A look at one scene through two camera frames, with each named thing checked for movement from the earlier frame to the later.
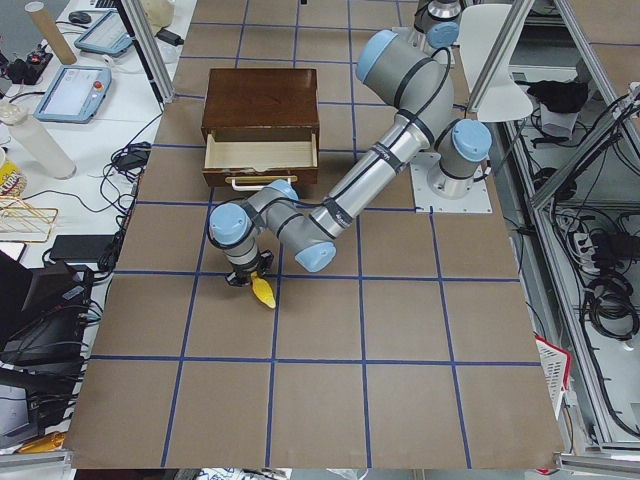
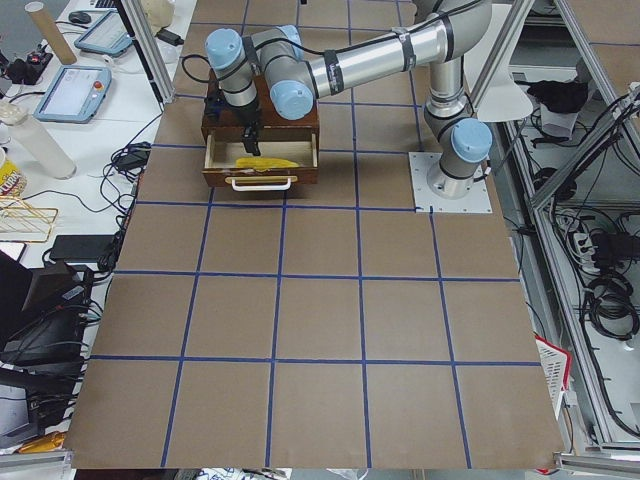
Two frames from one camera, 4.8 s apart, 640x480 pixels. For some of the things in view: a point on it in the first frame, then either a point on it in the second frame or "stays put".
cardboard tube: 51,33 stays put
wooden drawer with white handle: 248,165 stays put
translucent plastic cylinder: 45,148 stays put
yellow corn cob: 262,291 to 264,164
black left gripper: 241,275 to 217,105
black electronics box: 81,248 stays put
